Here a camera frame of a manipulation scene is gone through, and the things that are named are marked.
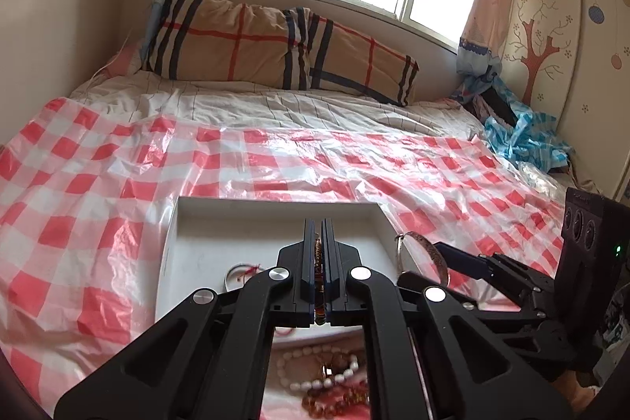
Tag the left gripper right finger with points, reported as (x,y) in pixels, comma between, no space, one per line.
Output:
(427,356)

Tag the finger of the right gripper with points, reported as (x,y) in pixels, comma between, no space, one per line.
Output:
(475,267)

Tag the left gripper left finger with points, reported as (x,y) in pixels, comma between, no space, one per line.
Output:
(208,357)

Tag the right hand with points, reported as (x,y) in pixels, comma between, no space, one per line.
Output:
(578,397)

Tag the white cardboard tray box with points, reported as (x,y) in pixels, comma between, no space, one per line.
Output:
(207,236)

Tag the blue patterned crumpled cloth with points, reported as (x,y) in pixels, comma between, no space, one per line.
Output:
(531,139)

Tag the red white checkered plastic sheet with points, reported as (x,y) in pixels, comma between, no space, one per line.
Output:
(87,199)

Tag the right pink cartoon curtain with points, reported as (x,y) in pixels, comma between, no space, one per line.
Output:
(478,57)

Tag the white wardrobe with tree decal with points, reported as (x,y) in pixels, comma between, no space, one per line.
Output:
(570,59)

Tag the plaid beige pillow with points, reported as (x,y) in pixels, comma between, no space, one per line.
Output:
(292,49)

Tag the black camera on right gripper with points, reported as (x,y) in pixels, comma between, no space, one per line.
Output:
(595,237)

